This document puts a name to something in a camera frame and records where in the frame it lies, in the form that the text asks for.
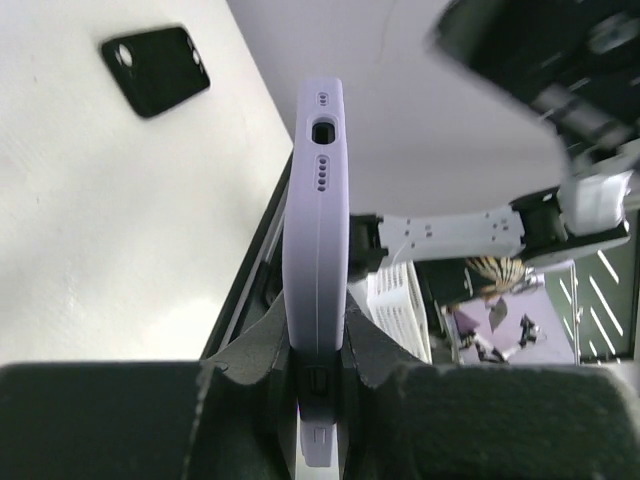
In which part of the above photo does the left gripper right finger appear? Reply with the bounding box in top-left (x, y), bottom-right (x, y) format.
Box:
top-left (338, 301), bottom-right (639, 479)

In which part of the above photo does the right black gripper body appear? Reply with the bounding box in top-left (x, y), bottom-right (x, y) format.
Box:
top-left (433, 0), bottom-right (639, 150)

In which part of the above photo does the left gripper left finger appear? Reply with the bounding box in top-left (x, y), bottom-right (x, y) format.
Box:
top-left (1, 301), bottom-right (295, 479)

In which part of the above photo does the lilac cased phone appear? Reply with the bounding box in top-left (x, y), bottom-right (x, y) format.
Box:
top-left (282, 77), bottom-right (349, 468)

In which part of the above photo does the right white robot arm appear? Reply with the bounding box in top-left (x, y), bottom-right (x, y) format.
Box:
top-left (349, 1), bottom-right (639, 278)

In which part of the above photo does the white perforated crate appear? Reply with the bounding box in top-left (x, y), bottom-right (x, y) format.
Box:
top-left (367, 262), bottom-right (432, 364)

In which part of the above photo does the person in black shirt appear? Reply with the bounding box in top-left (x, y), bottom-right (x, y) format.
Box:
top-left (414, 256), bottom-right (544, 307)

